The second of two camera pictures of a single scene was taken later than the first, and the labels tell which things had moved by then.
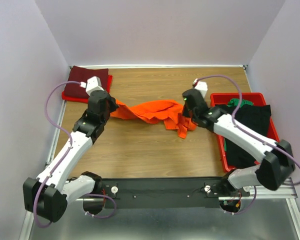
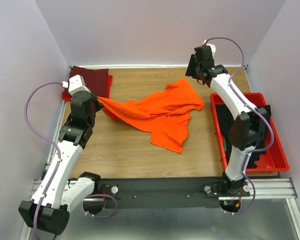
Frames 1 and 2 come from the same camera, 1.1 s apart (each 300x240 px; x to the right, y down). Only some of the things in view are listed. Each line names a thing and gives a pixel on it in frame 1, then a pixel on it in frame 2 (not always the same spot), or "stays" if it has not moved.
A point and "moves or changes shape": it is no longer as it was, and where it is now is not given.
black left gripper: [113, 101] → [98, 105]
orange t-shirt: [168, 112] moves or changes shape
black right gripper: [184, 112] → [190, 69]
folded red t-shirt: [82, 99] stays
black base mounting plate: [165, 192] stays
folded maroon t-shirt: [83, 74] stays
